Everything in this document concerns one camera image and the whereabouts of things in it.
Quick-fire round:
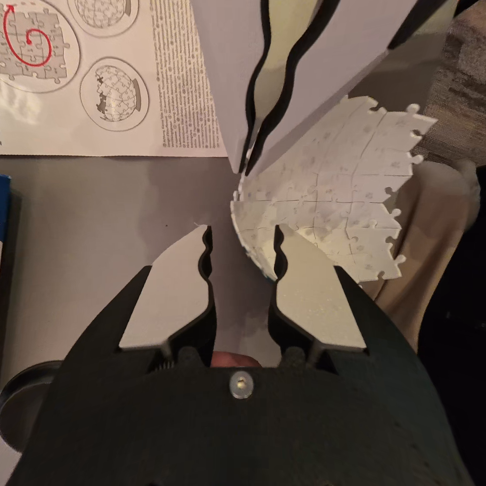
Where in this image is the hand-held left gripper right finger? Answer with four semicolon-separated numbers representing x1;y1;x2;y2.
268;224;367;366

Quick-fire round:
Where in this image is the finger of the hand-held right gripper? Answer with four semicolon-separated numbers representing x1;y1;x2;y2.
245;0;425;177
190;0;273;174

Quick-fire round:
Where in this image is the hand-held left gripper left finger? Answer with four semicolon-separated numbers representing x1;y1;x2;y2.
118;225;218;367

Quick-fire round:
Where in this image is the partly built white puzzle ball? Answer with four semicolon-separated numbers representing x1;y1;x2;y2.
230;95;439;283

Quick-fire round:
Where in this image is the black round ball stand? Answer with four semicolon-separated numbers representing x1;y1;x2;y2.
0;361;62;452

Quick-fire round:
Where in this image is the blue cartoon puzzle box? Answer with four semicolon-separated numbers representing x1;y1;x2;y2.
0;175;12;244

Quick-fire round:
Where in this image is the folded paper instruction leaflet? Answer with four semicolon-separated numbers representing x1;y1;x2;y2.
0;0;228;157

